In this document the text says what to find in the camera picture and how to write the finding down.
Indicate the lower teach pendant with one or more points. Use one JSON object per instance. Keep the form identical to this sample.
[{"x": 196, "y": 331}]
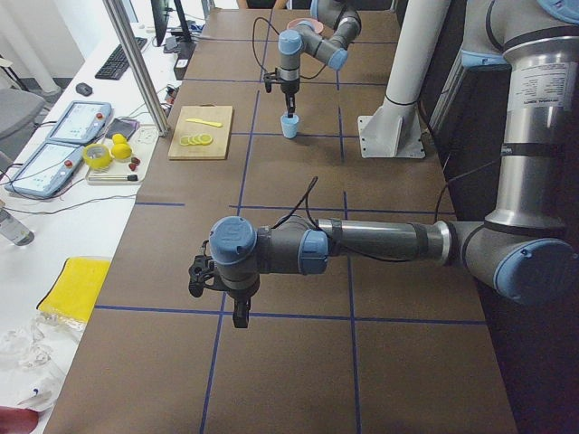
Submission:
[{"x": 47, "y": 170}]

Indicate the yellow tape roll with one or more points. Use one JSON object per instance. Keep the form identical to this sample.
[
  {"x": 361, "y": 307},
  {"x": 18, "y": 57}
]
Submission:
[{"x": 97, "y": 156}]

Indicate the grey water bottle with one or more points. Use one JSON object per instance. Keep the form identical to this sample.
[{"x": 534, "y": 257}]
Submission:
[{"x": 14, "y": 230}]

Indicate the light blue cup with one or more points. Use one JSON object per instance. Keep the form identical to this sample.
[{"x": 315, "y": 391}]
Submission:
[{"x": 289, "y": 125}]

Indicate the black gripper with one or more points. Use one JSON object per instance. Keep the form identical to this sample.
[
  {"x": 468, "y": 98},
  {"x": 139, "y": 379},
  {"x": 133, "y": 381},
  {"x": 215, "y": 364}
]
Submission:
[
  {"x": 289, "y": 88},
  {"x": 240, "y": 296}
]

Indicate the white pedestal column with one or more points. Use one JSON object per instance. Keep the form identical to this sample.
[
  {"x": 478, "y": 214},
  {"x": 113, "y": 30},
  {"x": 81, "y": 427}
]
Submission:
[{"x": 394, "y": 130}]

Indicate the white tray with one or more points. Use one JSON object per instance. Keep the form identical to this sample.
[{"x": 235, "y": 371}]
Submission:
[{"x": 143, "y": 143}]

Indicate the wooden cutting board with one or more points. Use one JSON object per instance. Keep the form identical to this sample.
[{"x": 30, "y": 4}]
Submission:
[{"x": 218, "y": 149}]

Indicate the pink bowl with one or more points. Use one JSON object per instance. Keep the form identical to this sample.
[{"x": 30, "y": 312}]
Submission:
[{"x": 314, "y": 24}]

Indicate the teach pendant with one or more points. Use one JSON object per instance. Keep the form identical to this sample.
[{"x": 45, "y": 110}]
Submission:
[
  {"x": 81, "y": 122},
  {"x": 47, "y": 170}
]

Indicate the upper teach pendant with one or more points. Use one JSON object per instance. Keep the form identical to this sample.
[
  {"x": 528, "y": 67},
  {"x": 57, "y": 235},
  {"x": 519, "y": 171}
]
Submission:
[{"x": 81, "y": 122}]

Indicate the aluminium frame post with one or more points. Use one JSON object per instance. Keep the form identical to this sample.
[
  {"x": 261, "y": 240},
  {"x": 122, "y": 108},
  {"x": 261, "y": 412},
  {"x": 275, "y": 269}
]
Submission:
[{"x": 121, "y": 25}]

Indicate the clear plastic bag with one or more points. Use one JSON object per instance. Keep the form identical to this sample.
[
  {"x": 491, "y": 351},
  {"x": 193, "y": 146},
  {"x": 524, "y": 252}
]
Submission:
[{"x": 35, "y": 360}]

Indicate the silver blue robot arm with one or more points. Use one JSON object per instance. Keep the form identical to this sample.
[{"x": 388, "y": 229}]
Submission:
[
  {"x": 518, "y": 250},
  {"x": 342, "y": 18}
]

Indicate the black computer mouse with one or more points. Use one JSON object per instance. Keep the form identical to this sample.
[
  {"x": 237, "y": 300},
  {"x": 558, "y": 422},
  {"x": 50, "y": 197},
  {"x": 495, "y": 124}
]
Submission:
[{"x": 84, "y": 89}]

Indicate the whole lemon two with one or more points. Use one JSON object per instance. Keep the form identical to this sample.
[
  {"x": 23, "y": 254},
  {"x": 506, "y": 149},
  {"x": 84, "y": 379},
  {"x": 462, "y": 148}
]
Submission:
[{"x": 121, "y": 151}]

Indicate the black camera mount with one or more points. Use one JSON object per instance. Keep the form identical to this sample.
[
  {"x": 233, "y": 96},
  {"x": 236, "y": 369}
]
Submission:
[
  {"x": 202, "y": 275},
  {"x": 270, "y": 79}
]

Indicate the black keyboard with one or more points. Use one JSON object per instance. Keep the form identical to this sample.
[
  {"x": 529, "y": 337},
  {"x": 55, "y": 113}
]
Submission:
[{"x": 115, "y": 66}]

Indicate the yellow plastic knife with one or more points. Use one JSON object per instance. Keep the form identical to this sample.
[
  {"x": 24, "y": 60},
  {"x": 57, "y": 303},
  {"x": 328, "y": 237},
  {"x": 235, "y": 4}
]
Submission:
[{"x": 204, "y": 122}]

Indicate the whole lemon one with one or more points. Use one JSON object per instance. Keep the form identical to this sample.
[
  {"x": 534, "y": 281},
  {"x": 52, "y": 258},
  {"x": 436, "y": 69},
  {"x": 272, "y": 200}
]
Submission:
[{"x": 119, "y": 139}]

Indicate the yellow cloth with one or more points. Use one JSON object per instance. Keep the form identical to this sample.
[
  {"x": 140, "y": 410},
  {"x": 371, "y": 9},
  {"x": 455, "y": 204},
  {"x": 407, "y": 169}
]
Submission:
[{"x": 74, "y": 293}]

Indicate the dark phone on table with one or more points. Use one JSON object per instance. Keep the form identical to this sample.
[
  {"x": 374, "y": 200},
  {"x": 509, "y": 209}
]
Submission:
[{"x": 124, "y": 126}]

